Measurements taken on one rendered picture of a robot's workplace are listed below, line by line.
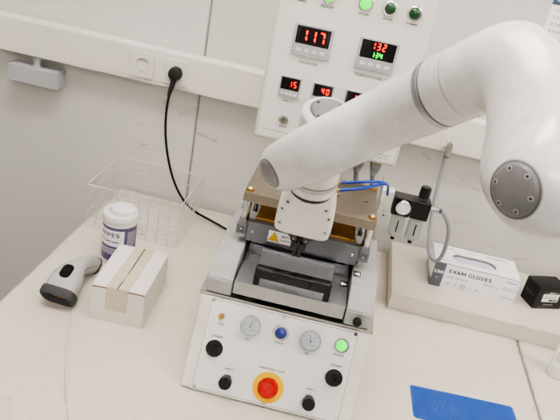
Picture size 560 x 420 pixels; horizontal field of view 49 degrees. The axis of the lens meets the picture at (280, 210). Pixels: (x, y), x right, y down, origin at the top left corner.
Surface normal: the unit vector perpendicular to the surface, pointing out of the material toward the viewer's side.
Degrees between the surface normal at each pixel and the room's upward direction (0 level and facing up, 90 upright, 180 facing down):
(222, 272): 41
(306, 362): 65
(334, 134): 73
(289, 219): 109
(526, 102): 48
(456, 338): 0
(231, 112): 90
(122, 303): 89
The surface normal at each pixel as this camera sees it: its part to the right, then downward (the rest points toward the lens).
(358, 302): 0.04, -0.40
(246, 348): -0.06, 0.00
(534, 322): 0.18, -0.88
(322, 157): -0.26, 0.28
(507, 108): -0.78, -0.57
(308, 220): -0.21, 0.69
